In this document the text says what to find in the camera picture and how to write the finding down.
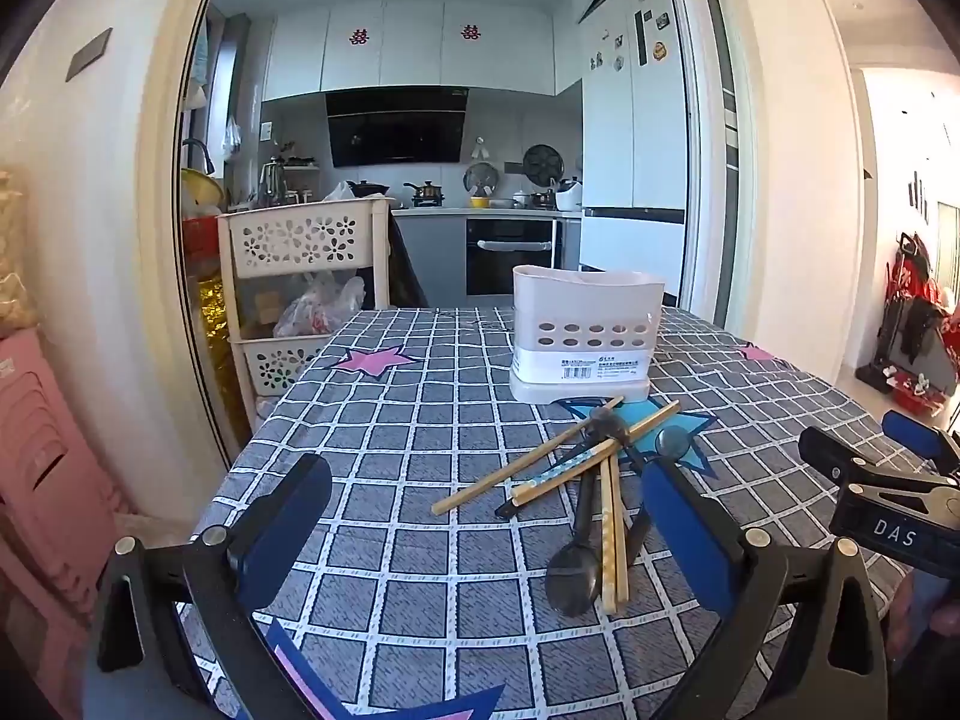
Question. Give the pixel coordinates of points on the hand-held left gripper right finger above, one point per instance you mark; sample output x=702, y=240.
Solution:
x=686, y=540

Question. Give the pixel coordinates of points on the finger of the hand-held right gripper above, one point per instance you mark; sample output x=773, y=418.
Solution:
x=847, y=457
x=915, y=433

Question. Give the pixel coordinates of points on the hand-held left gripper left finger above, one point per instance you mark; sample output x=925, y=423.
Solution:
x=289, y=532

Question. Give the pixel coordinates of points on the dark translucent plastic spoon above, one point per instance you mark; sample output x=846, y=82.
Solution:
x=673, y=441
x=611, y=427
x=574, y=581

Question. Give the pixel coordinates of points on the black-ended bamboo chopstick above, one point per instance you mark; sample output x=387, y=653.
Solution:
x=506, y=508

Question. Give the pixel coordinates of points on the white plastic utensil holder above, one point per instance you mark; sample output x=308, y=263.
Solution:
x=585, y=300

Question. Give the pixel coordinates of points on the heap of red bags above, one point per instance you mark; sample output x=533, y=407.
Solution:
x=911, y=292

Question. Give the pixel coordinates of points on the grey checked star tablecloth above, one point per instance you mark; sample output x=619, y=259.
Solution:
x=420, y=420

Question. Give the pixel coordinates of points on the clear plastic bag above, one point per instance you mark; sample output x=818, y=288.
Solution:
x=315, y=311

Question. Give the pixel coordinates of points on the gold foil sheet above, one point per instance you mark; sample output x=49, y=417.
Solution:
x=214, y=315

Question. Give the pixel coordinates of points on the stack of pink plastic stools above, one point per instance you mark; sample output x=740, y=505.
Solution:
x=45, y=450

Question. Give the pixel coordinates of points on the cream flower-cutout storage rack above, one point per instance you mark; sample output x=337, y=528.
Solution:
x=300, y=236

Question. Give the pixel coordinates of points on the red container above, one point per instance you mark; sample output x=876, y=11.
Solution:
x=199, y=236

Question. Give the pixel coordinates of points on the grey kitchen base cabinet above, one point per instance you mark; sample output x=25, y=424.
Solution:
x=442, y=255

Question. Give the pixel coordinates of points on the black built-in oven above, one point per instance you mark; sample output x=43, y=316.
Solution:
x=510, y=262

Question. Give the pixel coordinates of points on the white plastic bag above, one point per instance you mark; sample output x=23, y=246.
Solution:
x=345, y=191

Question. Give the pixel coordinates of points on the black wok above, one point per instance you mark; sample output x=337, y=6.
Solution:
x=367, y=188

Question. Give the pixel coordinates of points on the yellow basin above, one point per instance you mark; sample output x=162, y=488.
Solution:
x=199, y=187

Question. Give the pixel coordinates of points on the white rice cooker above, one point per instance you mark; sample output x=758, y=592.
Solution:
x=568, y=196

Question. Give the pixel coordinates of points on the metal cooking pot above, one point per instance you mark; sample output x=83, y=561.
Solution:
x=427, y=195

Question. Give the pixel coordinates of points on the small dark pot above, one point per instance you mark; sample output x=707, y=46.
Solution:
x=541, y=199

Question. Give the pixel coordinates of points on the white refrigerator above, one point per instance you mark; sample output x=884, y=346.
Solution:
x=630, y=150

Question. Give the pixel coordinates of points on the beige woven bag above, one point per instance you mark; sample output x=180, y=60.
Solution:
x=11, y=262

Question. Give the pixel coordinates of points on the kitchen faucet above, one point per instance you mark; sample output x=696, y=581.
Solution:
x=196, y=142

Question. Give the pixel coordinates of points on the round metal strainer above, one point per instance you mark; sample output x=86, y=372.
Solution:
x=480, y=178

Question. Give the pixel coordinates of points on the black round hanging pan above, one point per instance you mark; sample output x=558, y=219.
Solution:
x=541, y=163

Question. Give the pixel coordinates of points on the black range hood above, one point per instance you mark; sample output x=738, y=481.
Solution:
x=397, y=127

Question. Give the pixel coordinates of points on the white upper kitchen cabinets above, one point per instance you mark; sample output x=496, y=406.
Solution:
x=412, y=52

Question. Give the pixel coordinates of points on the red paper cabinet decoration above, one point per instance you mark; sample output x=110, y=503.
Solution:
x=471, y=32
x=360, y=37

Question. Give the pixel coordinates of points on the dark wall art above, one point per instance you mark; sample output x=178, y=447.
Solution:
x=916, y=195

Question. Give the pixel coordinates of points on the grey wall switch plate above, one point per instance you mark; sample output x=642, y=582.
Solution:
x=88, y=54

